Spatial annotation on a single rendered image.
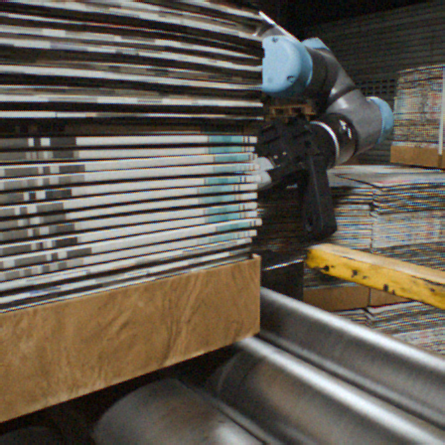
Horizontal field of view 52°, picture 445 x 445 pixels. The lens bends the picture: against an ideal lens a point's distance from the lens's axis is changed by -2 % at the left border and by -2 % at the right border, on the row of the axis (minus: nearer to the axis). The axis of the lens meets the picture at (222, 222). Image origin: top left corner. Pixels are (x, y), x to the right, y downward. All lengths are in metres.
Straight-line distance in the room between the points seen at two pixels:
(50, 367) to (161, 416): 0.05
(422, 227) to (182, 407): 0.76
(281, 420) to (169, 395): 0.05
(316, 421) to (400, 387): 0.06
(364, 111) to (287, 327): 0.48
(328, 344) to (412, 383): 0.06
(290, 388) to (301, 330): 0.08
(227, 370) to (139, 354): 0.06
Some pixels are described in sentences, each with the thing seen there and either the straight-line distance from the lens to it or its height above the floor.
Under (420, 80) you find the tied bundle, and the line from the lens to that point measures 1.24.
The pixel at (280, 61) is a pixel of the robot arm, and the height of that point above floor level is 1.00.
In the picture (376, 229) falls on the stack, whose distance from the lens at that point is 0.87.
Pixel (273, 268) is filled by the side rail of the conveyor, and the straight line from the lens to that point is 0.41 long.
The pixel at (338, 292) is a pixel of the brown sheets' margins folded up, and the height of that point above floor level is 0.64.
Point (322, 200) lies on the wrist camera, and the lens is 0.63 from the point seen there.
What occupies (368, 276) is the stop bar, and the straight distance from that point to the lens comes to 0.37.
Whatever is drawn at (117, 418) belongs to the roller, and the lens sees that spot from 0.23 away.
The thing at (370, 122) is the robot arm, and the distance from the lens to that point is 0.74.
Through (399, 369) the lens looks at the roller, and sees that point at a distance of 0.27.
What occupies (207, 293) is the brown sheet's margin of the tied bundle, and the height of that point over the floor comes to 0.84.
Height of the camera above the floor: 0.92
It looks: 11 degrees down
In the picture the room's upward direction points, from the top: straight up
